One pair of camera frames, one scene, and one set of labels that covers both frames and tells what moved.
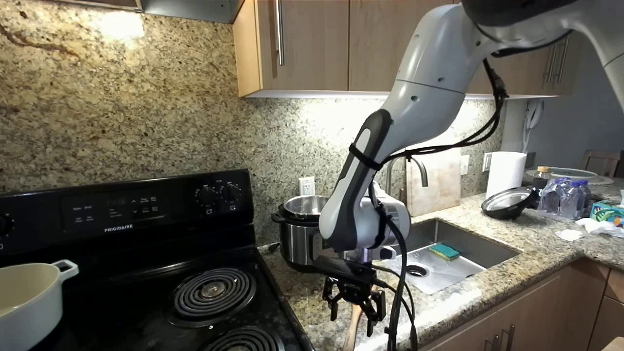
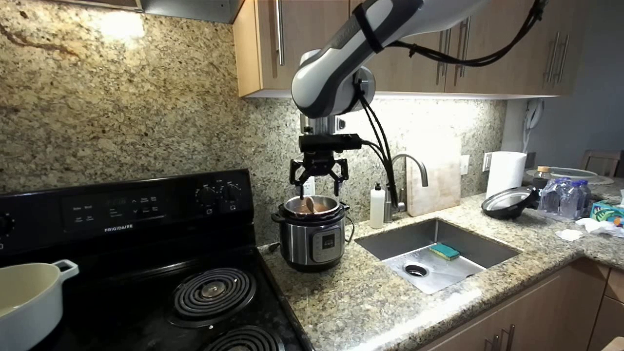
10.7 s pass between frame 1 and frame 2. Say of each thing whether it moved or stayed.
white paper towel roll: stayed
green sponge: stayed
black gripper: moved
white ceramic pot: stayed
